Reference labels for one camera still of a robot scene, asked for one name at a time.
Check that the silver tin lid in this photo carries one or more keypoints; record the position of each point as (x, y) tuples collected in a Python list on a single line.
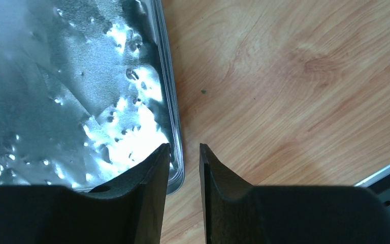
[(87, 92)]

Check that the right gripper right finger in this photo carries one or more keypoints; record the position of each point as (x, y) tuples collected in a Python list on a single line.
[(235, 211)]

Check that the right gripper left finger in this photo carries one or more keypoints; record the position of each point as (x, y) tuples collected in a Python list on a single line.
[(127, 209)]

